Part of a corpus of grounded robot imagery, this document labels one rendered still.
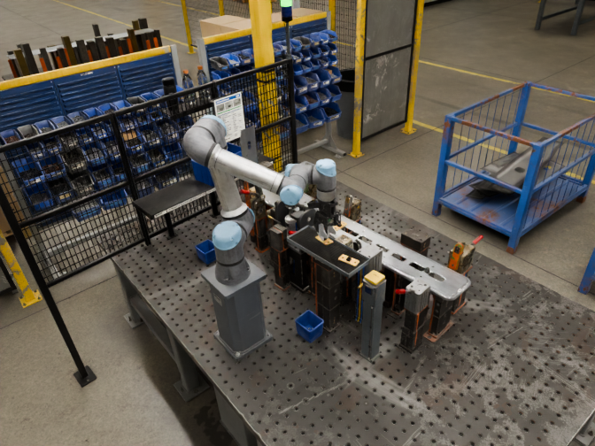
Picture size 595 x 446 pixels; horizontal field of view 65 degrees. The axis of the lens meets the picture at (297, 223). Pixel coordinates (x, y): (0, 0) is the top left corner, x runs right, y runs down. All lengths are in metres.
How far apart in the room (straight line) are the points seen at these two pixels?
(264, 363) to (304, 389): 0.23
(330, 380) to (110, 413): 1.48
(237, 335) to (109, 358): 1.43
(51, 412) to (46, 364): 0.41
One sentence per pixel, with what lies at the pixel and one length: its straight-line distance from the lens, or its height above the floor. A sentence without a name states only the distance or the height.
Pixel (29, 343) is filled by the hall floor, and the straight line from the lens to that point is 3.78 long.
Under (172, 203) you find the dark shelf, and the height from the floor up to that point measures 1.03.
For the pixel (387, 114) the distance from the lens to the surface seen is 5.67.
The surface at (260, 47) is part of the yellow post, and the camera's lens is 3.17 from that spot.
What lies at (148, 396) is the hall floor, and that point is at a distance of 3.13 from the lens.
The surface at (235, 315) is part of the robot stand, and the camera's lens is 2.06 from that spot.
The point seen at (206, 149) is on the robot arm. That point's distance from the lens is 1.72.
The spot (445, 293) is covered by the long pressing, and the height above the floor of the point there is 1.00.
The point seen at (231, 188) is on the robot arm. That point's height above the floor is 1.45.
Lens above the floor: 2.40
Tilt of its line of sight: 34 degrees down
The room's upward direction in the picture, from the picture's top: 3 degrees counter-clockwise
